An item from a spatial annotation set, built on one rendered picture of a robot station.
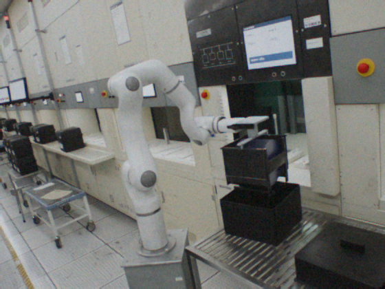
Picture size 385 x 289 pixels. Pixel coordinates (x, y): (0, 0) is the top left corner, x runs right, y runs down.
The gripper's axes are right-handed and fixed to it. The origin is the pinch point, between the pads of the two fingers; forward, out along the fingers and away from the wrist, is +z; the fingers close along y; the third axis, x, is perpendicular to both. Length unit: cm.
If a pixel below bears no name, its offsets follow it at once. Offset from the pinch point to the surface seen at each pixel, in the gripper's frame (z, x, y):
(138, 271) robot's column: -35, -54, 50
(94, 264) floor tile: -173, -125, 4
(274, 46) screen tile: 1.8, 31.3, -26.5
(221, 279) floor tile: -61, -125, -34
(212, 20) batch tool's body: -36, 51, -33
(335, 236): 37, -39, 13
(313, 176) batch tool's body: 18.1, -29.8, -19.3
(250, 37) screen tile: -11.7, 37.7, -28.8
